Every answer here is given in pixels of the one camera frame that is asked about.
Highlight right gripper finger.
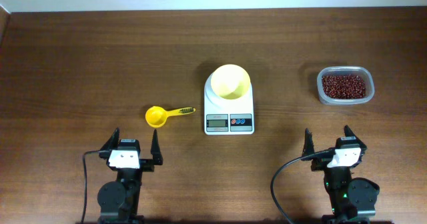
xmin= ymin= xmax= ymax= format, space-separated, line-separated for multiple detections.
xmin=302 ymin=128 xmax=315 ymax=161
xmin=344 ymin=125 xmax=367 ymax=151

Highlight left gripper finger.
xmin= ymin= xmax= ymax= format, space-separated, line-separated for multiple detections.
xmin=150 ymin=129 xmax=163 ymax=165
xmin=100 ymin=127 xmax=119 ymax=151

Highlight yellow measuring scoop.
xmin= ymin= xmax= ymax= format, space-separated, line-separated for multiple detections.
xmin=145 ymin=106 xmax=196 ymax=128

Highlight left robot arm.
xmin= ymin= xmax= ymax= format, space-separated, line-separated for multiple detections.
xmin=97 ymin=129 xmax=163 ymax=224

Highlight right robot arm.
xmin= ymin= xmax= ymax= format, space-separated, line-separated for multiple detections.
xmin=302 ymin=125 xmax=380 ymax=224

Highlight white digital kitchen scale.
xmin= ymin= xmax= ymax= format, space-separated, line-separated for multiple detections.
xmin=203 ymin=74 xmax=255 ymax=135

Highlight pale yellow bowl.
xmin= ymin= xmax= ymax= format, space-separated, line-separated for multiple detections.
xmin=210 ymin=64 xmax=251 ymax=100

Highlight red beans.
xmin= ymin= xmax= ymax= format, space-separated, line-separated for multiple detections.
xmin=322 ymin=75 xmax=366 ymax=99

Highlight clear plastic container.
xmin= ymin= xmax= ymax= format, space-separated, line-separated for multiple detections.
xmin=317 ymin=66 xmax=375 ymax=105

